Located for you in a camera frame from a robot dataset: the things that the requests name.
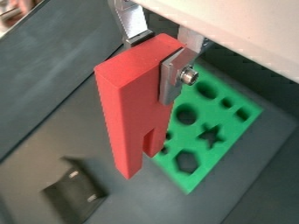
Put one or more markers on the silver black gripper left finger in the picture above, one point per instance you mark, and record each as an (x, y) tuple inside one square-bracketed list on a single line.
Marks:
[(130, 18)]

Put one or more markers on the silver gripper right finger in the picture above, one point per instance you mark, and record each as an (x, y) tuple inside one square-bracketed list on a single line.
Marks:
[(177, 67)]

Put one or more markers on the red double-square peg block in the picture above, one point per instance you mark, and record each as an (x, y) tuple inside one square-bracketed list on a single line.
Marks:
[(136, 117)]

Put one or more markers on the green shape sorting board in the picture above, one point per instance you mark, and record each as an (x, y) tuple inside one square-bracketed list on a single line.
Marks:
[(213, 113)]

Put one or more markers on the black curved holder stand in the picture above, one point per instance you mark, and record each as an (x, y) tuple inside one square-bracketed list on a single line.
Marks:
[(76, 194)]

